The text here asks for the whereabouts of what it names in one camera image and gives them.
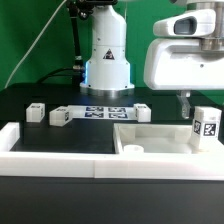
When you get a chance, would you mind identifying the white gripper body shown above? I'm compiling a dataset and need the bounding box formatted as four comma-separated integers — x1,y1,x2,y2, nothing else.
144,9,224,90

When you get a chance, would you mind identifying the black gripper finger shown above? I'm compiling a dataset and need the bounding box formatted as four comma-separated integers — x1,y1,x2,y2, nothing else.
177,90,191,119

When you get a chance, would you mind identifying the white square tabletop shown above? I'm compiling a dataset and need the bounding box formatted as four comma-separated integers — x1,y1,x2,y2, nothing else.
113,123,224,155

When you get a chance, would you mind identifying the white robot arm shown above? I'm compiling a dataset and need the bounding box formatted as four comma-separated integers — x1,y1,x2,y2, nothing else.
80,0,224,119

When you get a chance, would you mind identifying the white U-shaped fence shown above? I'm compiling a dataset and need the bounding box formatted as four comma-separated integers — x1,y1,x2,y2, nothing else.
0,122,224,180

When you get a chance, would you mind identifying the black cable bundle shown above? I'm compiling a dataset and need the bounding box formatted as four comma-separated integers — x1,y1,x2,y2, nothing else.
36,0,118,84

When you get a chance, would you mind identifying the white cable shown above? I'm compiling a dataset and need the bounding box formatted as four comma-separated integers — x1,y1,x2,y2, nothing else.
3,0,68,90

